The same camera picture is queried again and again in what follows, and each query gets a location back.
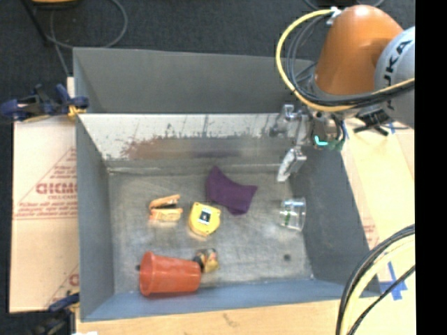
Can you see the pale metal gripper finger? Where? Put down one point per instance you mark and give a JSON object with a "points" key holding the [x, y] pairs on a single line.
{"points": [[288, 114], [290, 162]]}

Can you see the clear plastic cup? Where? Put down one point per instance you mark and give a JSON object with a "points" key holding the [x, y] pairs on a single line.
{"points": [[292, 213]]}

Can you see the purple cloth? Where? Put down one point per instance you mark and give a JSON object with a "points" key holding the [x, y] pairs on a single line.
{"points": [[228, 192]]}

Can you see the yellow tape measure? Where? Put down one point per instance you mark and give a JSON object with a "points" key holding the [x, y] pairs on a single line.
{"points": [[204, 218]]}

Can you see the grey metal bin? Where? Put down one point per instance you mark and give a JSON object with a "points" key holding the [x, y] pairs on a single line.
{"points": [[209, 250]]}

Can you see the small yellow and black toy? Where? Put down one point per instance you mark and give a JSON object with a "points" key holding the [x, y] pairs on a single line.
{"points": [[209, 260]]}

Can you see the orange stapler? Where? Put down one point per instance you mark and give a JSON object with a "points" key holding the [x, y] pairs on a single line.
{"points": [[165, 208]]}

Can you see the orange plastic cup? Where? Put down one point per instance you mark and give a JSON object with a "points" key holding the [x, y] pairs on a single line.
{"points": [[167, 274]]}

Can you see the brown cardboard board, red print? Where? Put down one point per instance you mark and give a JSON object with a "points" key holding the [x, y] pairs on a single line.
{"points": [[42, 215]]}

